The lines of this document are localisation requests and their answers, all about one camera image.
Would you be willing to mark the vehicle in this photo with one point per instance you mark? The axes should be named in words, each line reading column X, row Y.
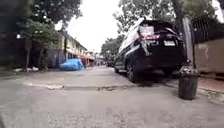
column 110, row 63

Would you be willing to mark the distant trees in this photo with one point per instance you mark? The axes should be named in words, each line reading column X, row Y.
column 110, row 46

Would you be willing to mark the black car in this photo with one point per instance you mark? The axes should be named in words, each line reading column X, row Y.
column 150, row 53

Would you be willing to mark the blue tarpaulin cover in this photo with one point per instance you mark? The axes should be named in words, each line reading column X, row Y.
column 71, row 64

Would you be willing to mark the grey concrete road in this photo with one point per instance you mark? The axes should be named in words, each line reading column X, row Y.
column 100, row 106

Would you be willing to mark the row of buildings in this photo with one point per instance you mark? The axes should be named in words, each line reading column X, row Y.
column 71, row 46

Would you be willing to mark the leafy trees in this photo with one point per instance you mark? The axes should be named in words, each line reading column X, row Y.
column 160, row 10

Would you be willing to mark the black bin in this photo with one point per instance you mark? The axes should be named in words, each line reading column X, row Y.
column 187, row 85

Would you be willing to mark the grey pole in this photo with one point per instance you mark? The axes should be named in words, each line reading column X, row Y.
column 187, row 43

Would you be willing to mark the dark trees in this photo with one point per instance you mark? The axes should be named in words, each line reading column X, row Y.
column 43, row 20

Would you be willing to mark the grey roadside verge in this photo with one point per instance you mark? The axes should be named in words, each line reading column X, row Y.
column 13, row 71

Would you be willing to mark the concrete roadside strip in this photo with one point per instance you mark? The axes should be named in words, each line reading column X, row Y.
column 210, row 88

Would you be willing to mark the fence on brown wall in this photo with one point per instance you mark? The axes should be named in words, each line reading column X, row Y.
column 210, row 53

